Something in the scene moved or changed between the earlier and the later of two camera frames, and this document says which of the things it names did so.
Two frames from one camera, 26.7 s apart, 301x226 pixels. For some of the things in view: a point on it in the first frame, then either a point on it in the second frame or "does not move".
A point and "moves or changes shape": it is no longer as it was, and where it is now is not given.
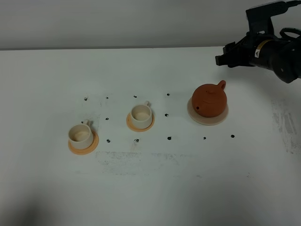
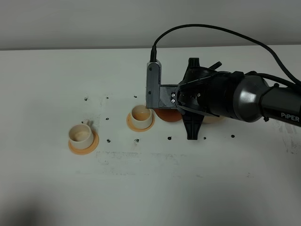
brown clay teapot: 209,100 moves or changes shape
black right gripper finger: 223,59 to 193,123
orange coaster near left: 87,150 does not move
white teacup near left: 80,135 does not move
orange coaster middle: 129,122 does not move
